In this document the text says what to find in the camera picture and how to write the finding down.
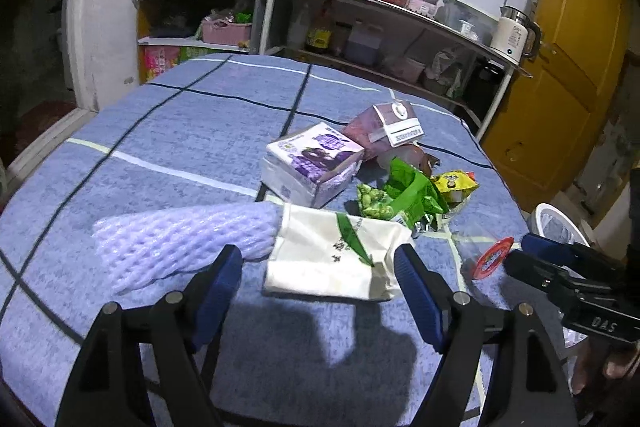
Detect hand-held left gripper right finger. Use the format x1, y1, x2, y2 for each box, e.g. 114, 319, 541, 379
393, 243, 576, 427

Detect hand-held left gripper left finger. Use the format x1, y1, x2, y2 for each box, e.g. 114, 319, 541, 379
55, 244, 244, 427

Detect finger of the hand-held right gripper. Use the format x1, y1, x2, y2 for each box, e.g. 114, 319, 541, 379
521, 233, 623, 278
502, 251, 640, 344

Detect white waste bin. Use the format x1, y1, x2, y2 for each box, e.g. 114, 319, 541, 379
530, 203, 593, 360

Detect purple foam fruit net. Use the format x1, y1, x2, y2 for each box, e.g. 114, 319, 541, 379
92, 202, 286, 295

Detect white paper bag green print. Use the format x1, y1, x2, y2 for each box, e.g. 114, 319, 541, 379
262, 203, 413, 302

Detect small green pea packet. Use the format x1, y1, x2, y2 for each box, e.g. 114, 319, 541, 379
356, 183, 401, 220

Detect large green snack bag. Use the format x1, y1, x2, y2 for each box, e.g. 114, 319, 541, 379
387, 157, 451, 229

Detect yellow snack packet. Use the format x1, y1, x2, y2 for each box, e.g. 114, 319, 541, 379
431, 170, 479, 208

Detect brown foil wrapper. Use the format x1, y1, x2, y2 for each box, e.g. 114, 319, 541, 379
410, 144, 442, 174

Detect clear plastic film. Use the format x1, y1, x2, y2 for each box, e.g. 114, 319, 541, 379
376, 144, 426, 170

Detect purple white tissue pack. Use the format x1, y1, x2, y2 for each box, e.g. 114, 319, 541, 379
260, 122, 366, 209

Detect maroon cigarette carton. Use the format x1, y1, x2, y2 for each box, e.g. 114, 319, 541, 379
341, 101, 426, 162

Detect person's right hand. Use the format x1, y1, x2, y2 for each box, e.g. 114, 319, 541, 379
572, 342, 640, 395

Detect black canister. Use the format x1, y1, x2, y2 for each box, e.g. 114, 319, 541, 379
465, 59, 504, 118

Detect blue checked tablecloth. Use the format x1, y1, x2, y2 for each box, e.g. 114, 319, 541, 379
0, 53, 576, 427

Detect yellow wooden door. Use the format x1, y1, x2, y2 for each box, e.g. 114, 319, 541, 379
481, 0, 632, 214

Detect crumpled plastic bags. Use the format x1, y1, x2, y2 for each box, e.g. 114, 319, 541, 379
430, 49, 466, 98

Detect white electric kettle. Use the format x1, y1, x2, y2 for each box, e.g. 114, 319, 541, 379
490, 6, 542, 60

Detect pink plastic basin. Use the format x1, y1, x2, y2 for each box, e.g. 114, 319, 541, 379
395, 54, 426, 83

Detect clear plastic storage box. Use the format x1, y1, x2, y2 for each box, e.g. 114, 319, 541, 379
442, 0, 501, 43

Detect pink printed box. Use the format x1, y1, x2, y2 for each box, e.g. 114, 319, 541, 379
144, 46, 181, 82

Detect green printed box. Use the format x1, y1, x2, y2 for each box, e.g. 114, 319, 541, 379
179, 47, 221, 63

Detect purple plastic jug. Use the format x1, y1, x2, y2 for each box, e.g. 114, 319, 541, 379
345, 21, 384, 66

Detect pink plastic basket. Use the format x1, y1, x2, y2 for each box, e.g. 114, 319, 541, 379
201, 18, 253, 47

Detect brown jar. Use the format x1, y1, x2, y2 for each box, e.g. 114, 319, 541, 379
332, 23, 351, 57

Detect dark cloth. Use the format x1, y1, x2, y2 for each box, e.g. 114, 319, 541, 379
150, 9, 199, 39

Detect white plastic bottle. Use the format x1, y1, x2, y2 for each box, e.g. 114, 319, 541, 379
289, 4, 311, 50

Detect oil bottle yellow label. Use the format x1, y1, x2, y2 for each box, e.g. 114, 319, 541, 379
306, 2, 335, 54

